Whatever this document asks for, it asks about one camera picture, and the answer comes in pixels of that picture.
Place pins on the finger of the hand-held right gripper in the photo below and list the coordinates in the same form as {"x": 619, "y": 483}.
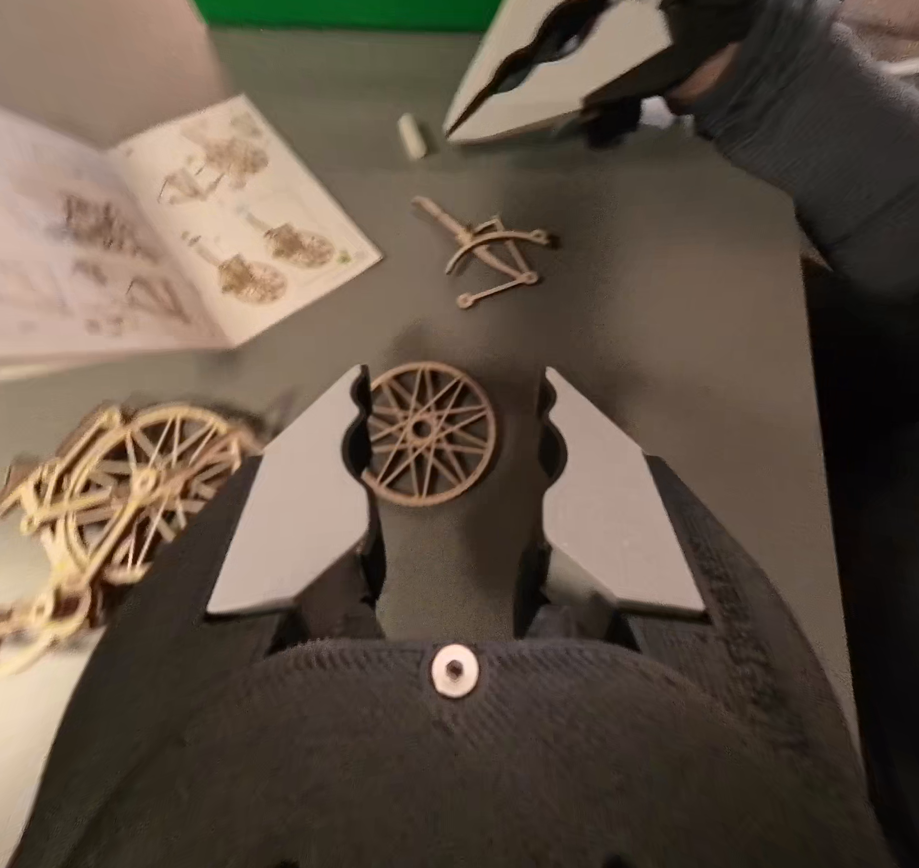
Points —
{"x": 596, "y": 64}
{"x": 531, "y": 13}

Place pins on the person's right forearm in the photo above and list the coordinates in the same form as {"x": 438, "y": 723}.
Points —
{"x": 811, "y": 128}

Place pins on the partly built wooden model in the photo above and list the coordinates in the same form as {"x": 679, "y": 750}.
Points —
{"x": 136, "y": 484}

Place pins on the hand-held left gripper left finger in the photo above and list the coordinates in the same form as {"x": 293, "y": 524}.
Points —
{"x": 287, "y": 523}

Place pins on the wooden fork frame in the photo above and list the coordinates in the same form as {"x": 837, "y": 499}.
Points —
{"x": 530, "y": 278}

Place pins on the wooden spoked wheel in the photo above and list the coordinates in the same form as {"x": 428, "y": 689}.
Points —
{"x": 431, "y": 501}

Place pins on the person's right hand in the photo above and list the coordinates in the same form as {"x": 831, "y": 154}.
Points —
{"x": 703, "y": 82}

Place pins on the white instruction booklet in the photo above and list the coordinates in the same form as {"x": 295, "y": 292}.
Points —
{"x": 179, "y": 236}

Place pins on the small white cylinder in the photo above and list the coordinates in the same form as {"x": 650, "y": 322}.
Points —
{"x": 413, "y": 137}

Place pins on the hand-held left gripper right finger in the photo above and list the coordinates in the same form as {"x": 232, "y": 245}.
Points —
{"x": 617, "y": 523}

